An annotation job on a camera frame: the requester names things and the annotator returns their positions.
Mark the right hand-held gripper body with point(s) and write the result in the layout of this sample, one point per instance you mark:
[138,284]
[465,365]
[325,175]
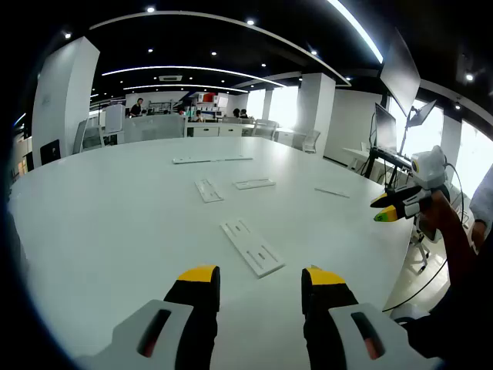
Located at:
[429,165]

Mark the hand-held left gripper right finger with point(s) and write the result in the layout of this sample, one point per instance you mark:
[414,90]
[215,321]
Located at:
[339,335]

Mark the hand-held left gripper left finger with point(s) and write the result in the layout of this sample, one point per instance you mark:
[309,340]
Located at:
[169,335]

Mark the thin white socket holder cover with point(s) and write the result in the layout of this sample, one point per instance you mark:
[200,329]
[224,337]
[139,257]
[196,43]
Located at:
[332,192]

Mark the long white socket holder plate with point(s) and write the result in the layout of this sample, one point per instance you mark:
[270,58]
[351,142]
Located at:
[252,246]

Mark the white socket holder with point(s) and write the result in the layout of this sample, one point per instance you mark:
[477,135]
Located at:
[254,183]

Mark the short white socket holder plate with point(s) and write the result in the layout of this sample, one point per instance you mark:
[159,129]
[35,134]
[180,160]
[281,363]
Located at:
[209,190]

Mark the person's right hand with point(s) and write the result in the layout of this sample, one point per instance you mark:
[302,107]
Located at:
[437,214]

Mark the black desk monitor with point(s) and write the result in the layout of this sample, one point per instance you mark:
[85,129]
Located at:
[386,129]

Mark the large hanging display screen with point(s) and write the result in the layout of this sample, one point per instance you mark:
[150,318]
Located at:
[400,73]

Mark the person's dark clothing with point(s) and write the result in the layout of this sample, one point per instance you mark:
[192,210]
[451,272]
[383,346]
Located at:
[454,335]

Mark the long white plastic strip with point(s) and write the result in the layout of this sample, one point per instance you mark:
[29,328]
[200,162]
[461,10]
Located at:
[194,160]

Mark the frosted desk partition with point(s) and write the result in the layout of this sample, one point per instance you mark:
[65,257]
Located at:
[154,129]

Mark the white mesh office chair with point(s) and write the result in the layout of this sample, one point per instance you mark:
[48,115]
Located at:
[89,135]

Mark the small black screen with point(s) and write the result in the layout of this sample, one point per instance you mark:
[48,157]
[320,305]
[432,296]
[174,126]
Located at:
[50,152]

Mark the white square pillar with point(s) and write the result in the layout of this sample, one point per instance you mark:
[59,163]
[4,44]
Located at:
[63,100]

